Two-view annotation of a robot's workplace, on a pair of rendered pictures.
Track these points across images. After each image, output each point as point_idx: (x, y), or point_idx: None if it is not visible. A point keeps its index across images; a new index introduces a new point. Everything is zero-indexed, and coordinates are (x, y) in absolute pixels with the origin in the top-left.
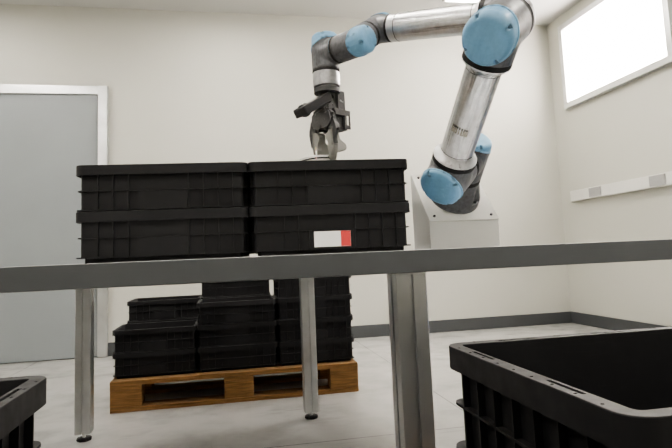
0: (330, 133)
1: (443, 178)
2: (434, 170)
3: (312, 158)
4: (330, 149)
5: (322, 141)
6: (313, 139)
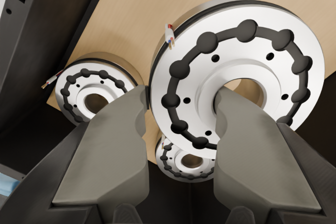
0: (88, 166)
1: (2, 176)
2: (0, 186)
3: (188, 19)
4: (125, 101)
5: (214, 167)
6: (285, 160)
